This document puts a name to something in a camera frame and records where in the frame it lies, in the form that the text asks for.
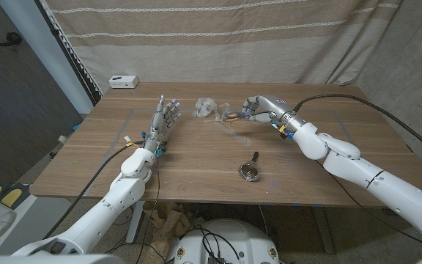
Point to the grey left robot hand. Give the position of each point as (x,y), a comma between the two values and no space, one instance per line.
(161,122)

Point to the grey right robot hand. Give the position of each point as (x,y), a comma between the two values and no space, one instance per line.
(275,108)

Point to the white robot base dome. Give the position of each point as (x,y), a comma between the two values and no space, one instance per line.
(255,238)

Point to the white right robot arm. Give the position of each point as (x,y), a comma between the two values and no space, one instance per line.
(379,179)

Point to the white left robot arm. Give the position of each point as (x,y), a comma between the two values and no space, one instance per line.
(104,209)

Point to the white power strip box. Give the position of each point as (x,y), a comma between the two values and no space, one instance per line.
(123,81)

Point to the beige striped curtain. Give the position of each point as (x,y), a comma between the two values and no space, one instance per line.
(159,44)

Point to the small blue object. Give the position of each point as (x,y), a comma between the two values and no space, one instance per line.
(76,127)

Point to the small white roll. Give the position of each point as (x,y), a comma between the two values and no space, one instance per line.
(62,139)

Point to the crumpled brown paper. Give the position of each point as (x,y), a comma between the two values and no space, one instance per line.
(167,223)

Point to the white table leg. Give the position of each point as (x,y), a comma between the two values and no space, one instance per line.
(135,223)

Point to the black zigzag edged strip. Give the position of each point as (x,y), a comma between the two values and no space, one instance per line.
(70,51)

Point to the grey table leg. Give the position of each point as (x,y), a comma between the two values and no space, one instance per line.
(322,231)

